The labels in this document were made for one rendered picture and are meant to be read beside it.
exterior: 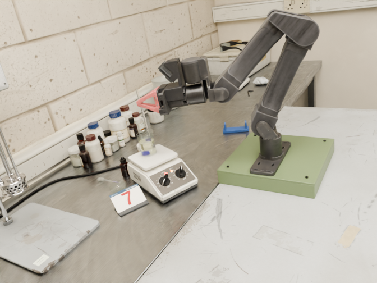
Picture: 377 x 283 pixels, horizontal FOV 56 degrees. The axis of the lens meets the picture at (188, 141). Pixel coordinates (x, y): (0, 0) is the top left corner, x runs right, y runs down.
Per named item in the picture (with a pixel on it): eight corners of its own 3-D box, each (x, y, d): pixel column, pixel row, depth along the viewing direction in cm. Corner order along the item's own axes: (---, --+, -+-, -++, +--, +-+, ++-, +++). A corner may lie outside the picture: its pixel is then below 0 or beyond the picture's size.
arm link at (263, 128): (255, 122, 96) (276, 121, 95) (254, 111, 104) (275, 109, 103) (257, 143, 99) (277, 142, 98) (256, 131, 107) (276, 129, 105)
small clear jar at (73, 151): (73, 169, 130) (68, 153, 127) (71, 163, 135) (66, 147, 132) (89, 163, 132) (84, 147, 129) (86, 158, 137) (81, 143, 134)
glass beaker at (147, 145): (150, 159, 108) (145, 135, 105) (137, 157, 111) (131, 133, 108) (162, 151, 112) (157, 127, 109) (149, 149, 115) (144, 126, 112)
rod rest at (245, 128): (248, 128, 139) (248, 119, 138) (248, 131, 136) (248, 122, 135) (223, 129, 141) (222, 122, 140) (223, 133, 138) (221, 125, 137)
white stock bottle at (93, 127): (107, 145, 146) (100, 118, 141) (107, 151, 140) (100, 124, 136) (92, 148, 145) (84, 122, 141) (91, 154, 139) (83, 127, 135)
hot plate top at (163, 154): (179, 156, 108) (179, 153, 108) (145, 171, 102) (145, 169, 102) (159, 145, 118) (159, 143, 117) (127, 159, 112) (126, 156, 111)
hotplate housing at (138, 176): (200, 186, 106) (196, 162, 102) (162, 205, 99) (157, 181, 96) (161, 163, 123) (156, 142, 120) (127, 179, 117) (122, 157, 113)
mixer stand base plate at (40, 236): (101, 223, 96) (100, 220, 96) (41, 276, 81) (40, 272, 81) (31, 204, 111) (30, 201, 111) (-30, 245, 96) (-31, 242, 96)
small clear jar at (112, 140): (116, 146, 143) (113, 134, 141) (122, 149, 140) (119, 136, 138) (106, 150, 141) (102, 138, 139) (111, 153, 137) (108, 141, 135)
